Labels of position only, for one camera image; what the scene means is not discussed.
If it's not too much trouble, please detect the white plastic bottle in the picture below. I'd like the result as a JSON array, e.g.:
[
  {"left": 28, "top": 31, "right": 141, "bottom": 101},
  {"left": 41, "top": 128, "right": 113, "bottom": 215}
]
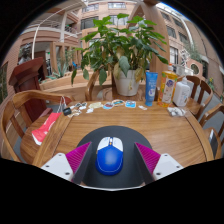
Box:
[{"left": 172, "top": 75, "right": 192, "bottom": 108}]

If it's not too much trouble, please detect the small blue sticker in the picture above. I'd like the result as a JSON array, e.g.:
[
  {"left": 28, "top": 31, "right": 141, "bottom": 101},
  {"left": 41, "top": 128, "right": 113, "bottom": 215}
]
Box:
[{"left": 125, "top": 99, "right": 137, "bottom": 109}]

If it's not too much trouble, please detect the yellow liquid bottle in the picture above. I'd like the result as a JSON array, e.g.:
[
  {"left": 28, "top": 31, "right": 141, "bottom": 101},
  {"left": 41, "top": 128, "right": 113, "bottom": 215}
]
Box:
[{"left": 157, "top": 63, "right": 179, "bottom": 109}]

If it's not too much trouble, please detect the dark red wooden pedestal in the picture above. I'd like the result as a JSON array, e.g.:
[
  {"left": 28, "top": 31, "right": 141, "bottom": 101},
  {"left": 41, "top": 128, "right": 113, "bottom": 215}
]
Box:
[{"left": 8, "top": 56, "right": 48, "bottom": 125}]

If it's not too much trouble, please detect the blue and white computer mouse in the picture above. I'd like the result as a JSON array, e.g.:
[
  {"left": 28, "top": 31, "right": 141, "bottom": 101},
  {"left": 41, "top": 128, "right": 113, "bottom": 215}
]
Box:
[{"left": 95, "top": 136, "right": 125, "bottom": 176}]

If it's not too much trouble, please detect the clear crumpled plastic wrapper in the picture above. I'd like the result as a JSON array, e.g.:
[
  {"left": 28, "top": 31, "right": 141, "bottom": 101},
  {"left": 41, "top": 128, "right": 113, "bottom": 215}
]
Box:
[{"left": 167, "top": 106, "right": 186, "bottom": 118}]

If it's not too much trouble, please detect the green leafy potted plant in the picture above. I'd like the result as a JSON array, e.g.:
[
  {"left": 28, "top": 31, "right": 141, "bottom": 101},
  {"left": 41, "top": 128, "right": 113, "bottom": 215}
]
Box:
[{"left": 70, "top": 13, "right": 170, "bottom": 87}]

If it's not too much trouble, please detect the white plant pot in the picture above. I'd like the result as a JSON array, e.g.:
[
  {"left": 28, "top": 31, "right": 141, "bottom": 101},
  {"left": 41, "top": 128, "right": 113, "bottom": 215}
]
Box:
[{"left": 113, "top": 68, "right": 141, "bottom": 98}]

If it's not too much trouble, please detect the round black mouse pad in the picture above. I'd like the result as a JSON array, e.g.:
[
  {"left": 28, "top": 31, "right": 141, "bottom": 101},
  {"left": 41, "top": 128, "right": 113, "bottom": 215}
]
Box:
[{"left": 75, "top": 125, "right": 154, "bottom": 188}]

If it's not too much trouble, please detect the wooden chair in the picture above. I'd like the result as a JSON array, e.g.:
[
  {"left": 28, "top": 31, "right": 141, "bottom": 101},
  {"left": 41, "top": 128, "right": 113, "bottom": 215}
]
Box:
[{"left": 84, "top": 68, "right": 115, "bottom": 102}]

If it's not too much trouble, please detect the dark bust statue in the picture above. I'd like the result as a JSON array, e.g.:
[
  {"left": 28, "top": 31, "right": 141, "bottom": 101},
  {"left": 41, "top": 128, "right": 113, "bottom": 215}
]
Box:
[{"left": 18, "top": 43, "right": 35, "bottom": 66}]

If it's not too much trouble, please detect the wide wooden armchair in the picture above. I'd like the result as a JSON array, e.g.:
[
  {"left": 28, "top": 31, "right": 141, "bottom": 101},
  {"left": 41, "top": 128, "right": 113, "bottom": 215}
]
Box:
[{"left": 0, "top": 89, "right": 73, "bottom": 164}]

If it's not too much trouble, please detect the blue squeeze tube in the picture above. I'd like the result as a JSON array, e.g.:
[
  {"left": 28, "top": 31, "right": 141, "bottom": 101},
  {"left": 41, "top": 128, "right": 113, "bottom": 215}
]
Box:
[{"left": 144, "top": 70, "right": 159, "bottom": 108}]

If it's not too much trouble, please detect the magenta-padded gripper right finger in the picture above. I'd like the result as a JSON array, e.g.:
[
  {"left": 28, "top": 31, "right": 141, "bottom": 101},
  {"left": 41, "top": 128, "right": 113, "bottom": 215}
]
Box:
[{"left": 133, "top": 141, "right": 184, "bottom": 185}]

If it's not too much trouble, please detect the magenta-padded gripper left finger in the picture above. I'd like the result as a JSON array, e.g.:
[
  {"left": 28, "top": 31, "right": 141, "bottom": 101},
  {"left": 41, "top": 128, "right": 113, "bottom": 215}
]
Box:
[{"left": 40, "top": 141, "right": 93, "bottom": 185}]

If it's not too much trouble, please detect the black notebook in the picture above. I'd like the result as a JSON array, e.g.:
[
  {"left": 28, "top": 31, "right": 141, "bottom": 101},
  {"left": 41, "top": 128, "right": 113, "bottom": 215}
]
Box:
[{"left": 208, "top": 128, "right": 220, "bottom": 158}]

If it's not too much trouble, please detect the red and white bag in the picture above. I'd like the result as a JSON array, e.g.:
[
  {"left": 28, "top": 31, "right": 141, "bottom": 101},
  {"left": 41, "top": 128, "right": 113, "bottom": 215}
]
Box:
[{"left": 31, "top": 96, "right": 68, "bottom": 147}]

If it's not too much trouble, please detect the spiky green agave plant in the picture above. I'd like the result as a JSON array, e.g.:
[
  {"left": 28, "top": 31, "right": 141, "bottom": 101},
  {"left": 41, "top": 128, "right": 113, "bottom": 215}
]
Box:
[{"left": 47, "top": 60, "right": 70, "bottom": 81}]

